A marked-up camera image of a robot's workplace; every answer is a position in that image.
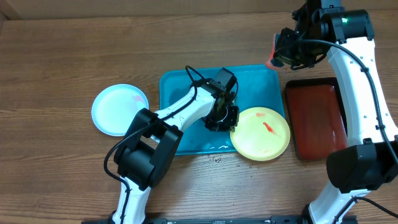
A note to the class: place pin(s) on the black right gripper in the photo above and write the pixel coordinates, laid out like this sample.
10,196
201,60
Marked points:
281,57

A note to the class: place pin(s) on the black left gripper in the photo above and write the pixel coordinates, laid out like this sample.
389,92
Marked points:
230,124

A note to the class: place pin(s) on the red cleaning sponge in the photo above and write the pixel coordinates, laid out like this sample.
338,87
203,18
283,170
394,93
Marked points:
272,63

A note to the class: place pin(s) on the yellow plate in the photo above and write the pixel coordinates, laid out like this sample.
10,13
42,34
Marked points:
262,134

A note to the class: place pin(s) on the light blue plate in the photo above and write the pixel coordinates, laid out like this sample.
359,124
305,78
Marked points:
114,109

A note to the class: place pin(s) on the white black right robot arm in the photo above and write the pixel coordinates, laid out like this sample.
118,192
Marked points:
324,29

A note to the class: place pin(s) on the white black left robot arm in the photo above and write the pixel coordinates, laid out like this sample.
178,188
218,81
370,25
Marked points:
145,153

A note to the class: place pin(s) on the dark red lacquer tray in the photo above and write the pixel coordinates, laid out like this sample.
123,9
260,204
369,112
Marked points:
317,117

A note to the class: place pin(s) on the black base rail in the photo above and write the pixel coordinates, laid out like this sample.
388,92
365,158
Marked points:
276,219

